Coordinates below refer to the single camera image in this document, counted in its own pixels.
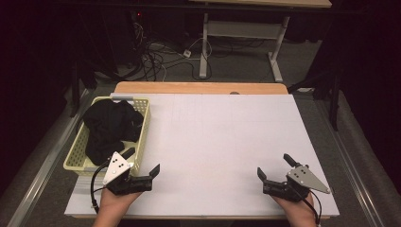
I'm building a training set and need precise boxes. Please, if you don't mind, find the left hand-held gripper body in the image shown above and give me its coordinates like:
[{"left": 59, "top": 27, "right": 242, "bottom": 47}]
[{"left": 102, "top": 150, "right": 154, "bottom": 196}]

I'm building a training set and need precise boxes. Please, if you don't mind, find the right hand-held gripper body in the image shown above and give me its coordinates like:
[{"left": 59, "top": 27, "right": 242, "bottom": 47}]
[{"left": 262, "top": 164, "right": 332, "bottom": 202}]

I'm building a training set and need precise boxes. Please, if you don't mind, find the pale yellow plastic basket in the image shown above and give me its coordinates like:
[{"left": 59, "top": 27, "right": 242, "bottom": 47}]
[{"left": 62, "top": 96, "right": 151, "bottom": 178}]

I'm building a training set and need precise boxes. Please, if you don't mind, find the black sleeveless vest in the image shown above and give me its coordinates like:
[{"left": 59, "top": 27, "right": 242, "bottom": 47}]
[{"left": 82, "top": 98, "right": 145, "bottom": 166}]

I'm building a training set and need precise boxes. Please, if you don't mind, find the person's right hand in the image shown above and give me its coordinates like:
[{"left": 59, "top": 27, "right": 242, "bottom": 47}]
[{"left": 272, "top": 193, "right": 318, "bottom": 223}]

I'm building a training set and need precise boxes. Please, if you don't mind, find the person's left hand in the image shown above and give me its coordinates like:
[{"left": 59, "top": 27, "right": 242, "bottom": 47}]
[{"left": 97, "top": 188, "right": 143, "bottom": 218}]

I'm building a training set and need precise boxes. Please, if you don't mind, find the white table cover sheet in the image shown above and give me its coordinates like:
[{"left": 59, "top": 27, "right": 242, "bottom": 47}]
[{"left": 64, "top": 93, "right": 340, "bottom": 218}]

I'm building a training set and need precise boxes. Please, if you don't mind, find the black metal stand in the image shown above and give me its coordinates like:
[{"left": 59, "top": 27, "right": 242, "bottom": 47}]
[
  {"left": 288, "top": 67, "right": 344, "bottom": 132},
  {"left": 69, "top": 58, "right": 98, "bottom": 118}
]

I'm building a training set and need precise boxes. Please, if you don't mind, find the white-framed desk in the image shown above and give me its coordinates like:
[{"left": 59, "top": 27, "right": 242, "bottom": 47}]
[{"left": 188, "top": 0, "right": 333, "bottom": 83}]

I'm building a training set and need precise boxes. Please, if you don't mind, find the right hand-held gripper cable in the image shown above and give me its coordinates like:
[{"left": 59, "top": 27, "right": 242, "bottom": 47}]
[{"left": 288, "top": 183, "right": 323, "bottom": 226}]

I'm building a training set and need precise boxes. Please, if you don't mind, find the metal floor rail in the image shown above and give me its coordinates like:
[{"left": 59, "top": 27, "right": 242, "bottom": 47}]
[
  {"left": 6, "top": 89, "right": 93, "bottom": 227},
  {"left": 315, "top": 94, "right": 386, "bottom": 227}
]

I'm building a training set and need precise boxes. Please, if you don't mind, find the tangle of floor cables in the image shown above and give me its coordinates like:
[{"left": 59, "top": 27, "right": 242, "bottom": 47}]
[{"left": 131, "top": 22, "right": 213, "bottom": 81}]

